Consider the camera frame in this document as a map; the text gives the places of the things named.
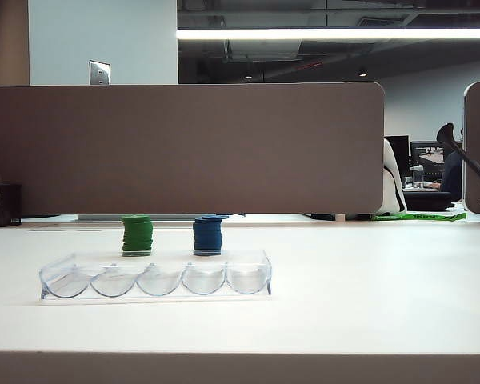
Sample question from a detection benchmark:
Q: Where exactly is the metal desk cable slot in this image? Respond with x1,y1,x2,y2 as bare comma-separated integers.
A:
78,214,247,222

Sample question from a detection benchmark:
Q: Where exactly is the green poker chip stack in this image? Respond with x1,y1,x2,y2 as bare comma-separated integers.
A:
120,214,154,258

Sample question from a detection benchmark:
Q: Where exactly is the green tape strip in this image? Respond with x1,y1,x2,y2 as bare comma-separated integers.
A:
370,211,468,222

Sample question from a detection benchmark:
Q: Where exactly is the black long-handled utensil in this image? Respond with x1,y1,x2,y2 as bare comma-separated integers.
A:
438,122,480,184

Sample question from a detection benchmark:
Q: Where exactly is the dark background desk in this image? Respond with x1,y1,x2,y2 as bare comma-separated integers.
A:
403,190,457,211

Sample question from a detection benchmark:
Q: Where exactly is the brown foreground ledge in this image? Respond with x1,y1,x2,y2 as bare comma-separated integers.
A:
0,350,480,384

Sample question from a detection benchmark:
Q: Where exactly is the metal wall switch plate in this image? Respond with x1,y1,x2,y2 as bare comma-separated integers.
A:
89,60,112,86

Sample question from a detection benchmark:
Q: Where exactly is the seated person in blue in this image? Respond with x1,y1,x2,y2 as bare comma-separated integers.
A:
431,150,464,201

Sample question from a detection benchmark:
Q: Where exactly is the black computer monitor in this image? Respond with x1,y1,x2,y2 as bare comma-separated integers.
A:
410,141,464,179
385,135,410,177

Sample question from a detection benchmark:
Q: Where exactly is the long ceiling light strip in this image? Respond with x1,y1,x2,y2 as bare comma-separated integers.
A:
176,27,480,40

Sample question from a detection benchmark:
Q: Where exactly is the wide brown desk partition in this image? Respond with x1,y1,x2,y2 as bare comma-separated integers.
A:
0,82,386,216

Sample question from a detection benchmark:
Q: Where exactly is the clear plastic chip tray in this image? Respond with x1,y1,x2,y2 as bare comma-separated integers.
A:
38,248,274,300

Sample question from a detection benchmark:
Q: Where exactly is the blue poker chip stack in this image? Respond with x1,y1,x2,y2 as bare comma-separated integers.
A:
192,218,224,257

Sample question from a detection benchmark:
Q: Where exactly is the white chair back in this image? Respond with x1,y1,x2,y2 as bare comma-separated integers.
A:
382,142,409,213

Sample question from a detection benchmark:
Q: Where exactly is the clear water bottle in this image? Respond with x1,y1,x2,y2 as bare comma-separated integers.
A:
410,164,426,189

